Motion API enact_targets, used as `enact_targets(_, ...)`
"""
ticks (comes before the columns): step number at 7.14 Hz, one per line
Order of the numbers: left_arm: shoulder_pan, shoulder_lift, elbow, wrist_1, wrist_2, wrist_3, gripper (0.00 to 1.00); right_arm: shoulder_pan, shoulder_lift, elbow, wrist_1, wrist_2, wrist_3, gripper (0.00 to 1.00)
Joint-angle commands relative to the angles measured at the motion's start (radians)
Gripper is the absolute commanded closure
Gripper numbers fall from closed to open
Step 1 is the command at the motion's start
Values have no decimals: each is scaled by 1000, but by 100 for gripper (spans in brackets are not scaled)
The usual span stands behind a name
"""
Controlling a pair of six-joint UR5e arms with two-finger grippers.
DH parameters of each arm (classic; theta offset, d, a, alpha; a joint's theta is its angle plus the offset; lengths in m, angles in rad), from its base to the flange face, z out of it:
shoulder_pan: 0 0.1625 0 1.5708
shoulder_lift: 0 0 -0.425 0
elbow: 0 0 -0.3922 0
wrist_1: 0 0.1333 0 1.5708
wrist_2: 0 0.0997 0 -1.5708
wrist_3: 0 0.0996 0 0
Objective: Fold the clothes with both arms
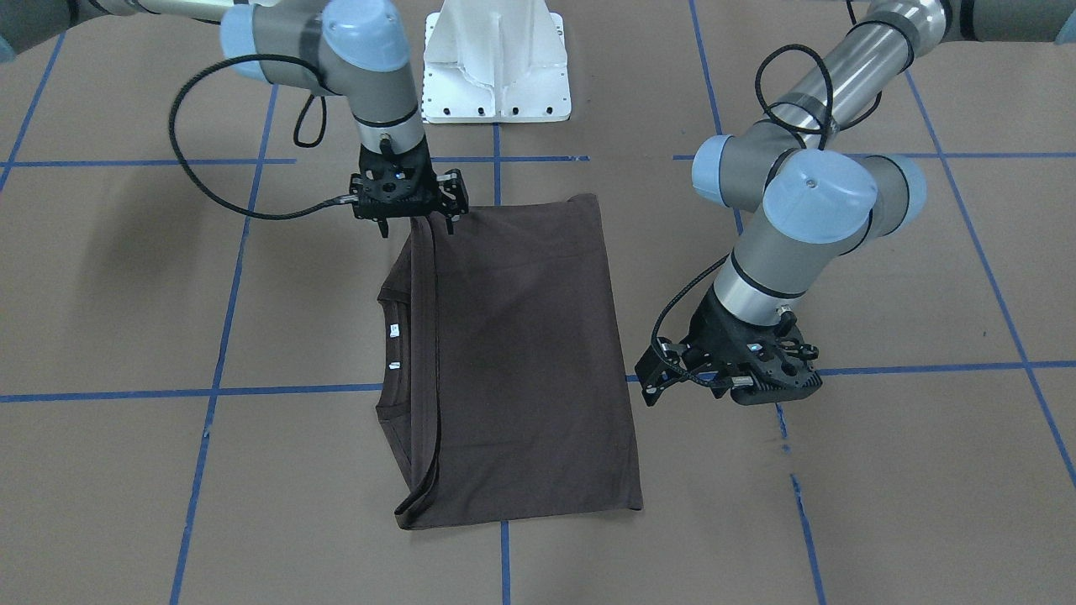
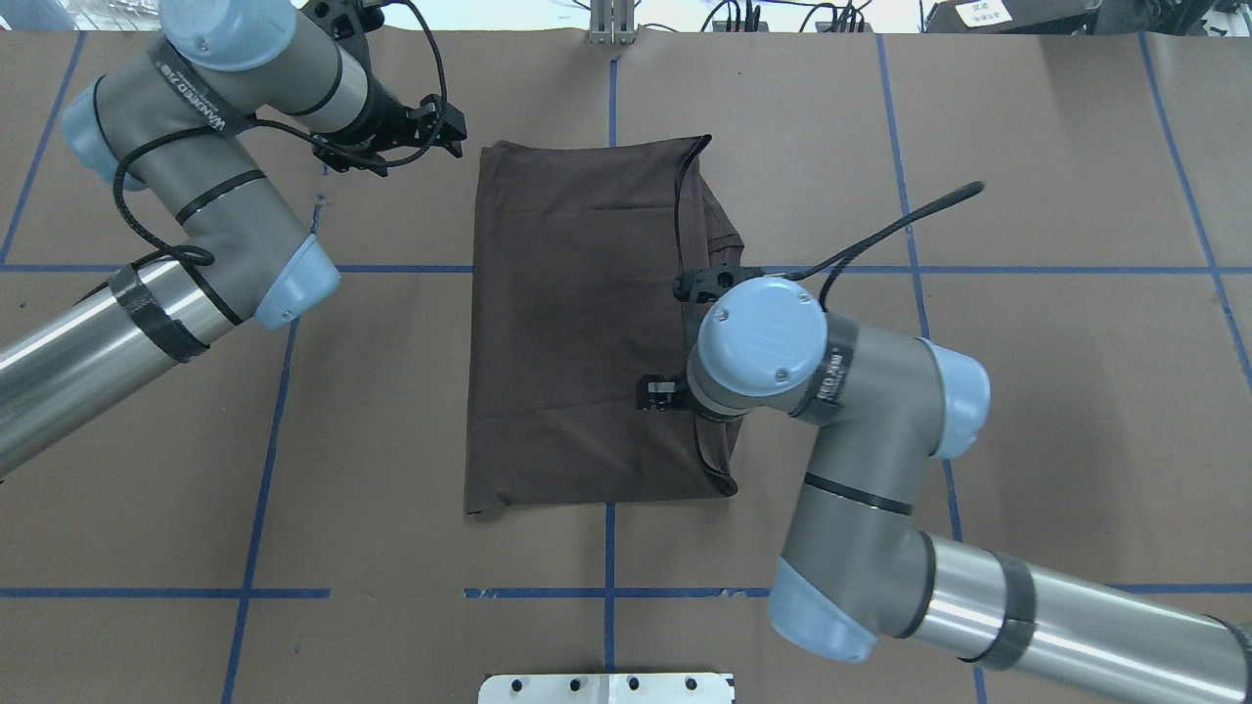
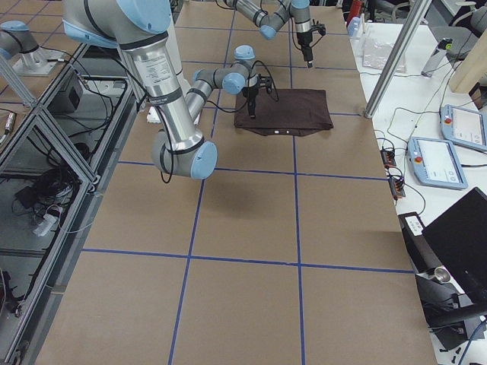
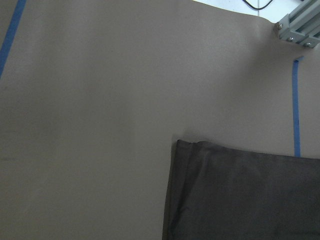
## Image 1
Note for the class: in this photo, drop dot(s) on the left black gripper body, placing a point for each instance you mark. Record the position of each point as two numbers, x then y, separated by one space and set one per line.
714 330

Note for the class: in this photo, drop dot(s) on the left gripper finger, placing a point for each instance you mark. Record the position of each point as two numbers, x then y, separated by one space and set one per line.
720 385
660 367

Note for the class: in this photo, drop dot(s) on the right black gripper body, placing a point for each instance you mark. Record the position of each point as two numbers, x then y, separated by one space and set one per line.
455 190

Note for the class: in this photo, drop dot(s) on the dark brown t-shirt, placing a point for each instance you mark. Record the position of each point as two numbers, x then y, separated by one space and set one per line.
505 394

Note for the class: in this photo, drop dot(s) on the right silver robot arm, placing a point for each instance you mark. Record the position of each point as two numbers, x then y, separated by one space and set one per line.
355 50

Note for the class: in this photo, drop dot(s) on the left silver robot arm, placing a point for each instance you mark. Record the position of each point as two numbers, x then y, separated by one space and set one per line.
810 204

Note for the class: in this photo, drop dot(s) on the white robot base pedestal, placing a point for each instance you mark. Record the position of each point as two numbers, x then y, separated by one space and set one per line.
495 62

